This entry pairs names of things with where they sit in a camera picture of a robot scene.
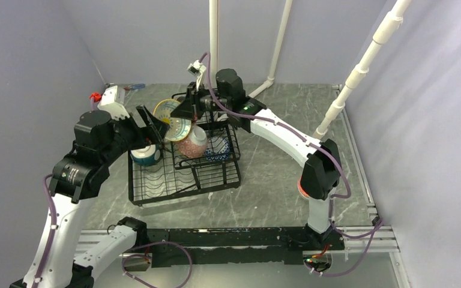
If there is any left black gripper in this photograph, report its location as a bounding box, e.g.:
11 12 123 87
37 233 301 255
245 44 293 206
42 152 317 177
101 104 170 165

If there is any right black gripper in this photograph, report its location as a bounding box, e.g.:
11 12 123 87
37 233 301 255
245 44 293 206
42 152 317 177
170 82 231 121

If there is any yellow patterned bowl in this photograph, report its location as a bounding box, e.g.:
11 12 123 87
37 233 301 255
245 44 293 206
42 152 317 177
153 99 191 142

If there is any teal white bowl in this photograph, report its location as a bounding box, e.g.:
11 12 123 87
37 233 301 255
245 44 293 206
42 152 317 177
130 145 163 166

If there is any pink patterned bowl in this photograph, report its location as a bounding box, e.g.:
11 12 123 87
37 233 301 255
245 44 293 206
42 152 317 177
176 125 208 158

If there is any blue white patterned bowl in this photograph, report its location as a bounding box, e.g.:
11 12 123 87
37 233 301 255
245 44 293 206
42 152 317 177
204 136 230 161

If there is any orange floral bowl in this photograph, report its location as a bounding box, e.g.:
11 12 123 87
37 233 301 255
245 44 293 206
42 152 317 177
297 181 309 199

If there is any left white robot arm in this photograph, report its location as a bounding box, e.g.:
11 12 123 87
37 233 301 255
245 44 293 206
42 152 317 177
13 105 169 287

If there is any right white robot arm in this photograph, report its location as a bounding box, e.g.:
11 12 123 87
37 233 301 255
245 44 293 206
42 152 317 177
172 67 342 249

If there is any red blue screwdriver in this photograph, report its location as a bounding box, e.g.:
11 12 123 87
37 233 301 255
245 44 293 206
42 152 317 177
124 83 145 91

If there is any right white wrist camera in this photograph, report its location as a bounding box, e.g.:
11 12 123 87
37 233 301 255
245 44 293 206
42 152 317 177
187 60 206 92

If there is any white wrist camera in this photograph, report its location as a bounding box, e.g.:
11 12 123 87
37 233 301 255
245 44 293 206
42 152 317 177
89 85 130 120
187 60 206 92

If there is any black wire dish rack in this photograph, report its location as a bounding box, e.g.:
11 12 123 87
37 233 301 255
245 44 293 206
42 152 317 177
128 112 241 206

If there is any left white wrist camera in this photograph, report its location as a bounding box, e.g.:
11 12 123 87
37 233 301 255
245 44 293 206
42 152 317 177
89 85 130 120

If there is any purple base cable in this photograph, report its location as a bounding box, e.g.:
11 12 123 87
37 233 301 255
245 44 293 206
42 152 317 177
121 241 193 288

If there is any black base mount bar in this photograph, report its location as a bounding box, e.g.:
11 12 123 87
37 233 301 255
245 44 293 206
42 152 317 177
126 226 345 268

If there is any white pvc pipe frame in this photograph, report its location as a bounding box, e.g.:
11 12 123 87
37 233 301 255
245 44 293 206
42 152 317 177
208 0 414 140

